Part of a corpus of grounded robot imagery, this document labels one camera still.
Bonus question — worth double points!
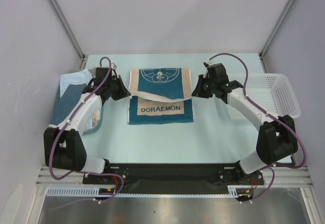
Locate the right corner aluminium post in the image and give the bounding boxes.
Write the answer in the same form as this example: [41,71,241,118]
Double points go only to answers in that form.
[259,0,297,60]

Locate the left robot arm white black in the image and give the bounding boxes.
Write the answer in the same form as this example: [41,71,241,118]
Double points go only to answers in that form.
[44,67,130,183]

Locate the corner aluminium post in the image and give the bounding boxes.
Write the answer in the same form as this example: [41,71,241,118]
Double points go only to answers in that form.
[47,0,85,61]
[259,0,297,60]

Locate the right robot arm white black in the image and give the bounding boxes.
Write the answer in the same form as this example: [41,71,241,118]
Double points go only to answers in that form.
[191,62,298,184]

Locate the light blue folded towel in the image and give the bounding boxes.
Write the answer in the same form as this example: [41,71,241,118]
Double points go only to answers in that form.
[59,69,92,97]

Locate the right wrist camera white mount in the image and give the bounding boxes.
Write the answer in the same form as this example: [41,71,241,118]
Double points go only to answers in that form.
[203,59,214,67]

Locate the white plastic mesh basket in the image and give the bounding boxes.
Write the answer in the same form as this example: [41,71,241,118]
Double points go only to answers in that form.
[223,73,302,121]

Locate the left corner aluminium post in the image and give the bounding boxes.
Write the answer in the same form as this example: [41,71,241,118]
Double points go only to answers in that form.
[47,0,85,61]

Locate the white slotted cable duct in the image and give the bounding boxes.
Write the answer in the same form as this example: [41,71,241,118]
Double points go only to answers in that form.
[46,186,253,199]

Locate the teal beige Doraemon towel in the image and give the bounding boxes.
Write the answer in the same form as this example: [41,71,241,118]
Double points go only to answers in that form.
[128,68,194,125]

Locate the dark blue folded towel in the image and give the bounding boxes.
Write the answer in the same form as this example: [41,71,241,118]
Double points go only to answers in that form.
[49,84,86,126]

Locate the translucent teal tray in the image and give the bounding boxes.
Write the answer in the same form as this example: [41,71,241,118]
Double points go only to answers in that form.
[83,107,104,135]

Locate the grey pink folded towel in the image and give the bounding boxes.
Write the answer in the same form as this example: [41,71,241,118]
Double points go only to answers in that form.
[90,67,104,128]

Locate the aluminium extrusion rail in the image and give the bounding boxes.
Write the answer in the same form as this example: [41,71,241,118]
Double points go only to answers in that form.
[36,167,313,188]

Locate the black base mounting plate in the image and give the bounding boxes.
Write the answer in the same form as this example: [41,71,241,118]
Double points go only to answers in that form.
[82,162,266,196]

